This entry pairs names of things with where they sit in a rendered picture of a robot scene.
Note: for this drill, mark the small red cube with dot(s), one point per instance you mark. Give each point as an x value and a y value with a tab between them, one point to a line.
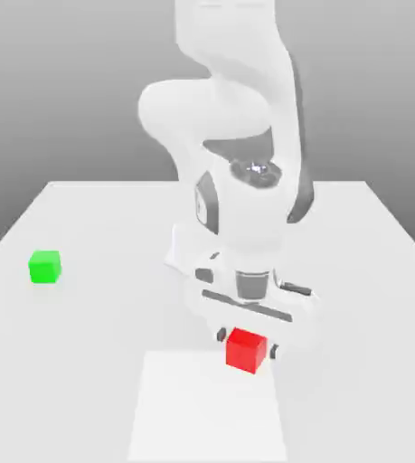
245	350

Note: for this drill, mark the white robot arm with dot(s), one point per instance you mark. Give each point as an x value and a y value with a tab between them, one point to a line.
236	108

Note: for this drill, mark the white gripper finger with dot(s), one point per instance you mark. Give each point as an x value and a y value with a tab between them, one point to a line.
221	334
274	351

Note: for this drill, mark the small green cube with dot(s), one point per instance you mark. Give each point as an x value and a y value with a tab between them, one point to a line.
44	267

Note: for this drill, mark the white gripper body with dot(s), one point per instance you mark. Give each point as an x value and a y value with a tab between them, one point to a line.
250	316

